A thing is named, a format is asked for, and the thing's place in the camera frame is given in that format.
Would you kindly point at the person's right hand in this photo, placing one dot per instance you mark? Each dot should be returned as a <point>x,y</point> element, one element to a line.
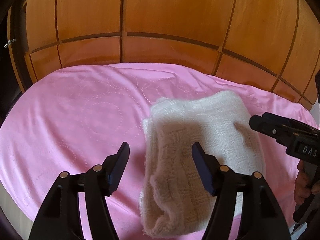
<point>302,185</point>

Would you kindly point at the metal wardrobe door handle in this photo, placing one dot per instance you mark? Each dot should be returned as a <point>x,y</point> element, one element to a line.
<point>9,42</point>

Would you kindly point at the pink bed sheet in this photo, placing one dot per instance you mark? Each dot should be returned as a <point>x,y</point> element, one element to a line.
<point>75,117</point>

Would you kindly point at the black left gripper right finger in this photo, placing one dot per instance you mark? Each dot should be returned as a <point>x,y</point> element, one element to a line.
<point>261,216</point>

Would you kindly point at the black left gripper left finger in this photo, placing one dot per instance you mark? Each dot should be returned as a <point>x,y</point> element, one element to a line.
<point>74,197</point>

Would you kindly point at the cream knitted sweater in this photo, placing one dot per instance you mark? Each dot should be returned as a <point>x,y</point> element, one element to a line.
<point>187,141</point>

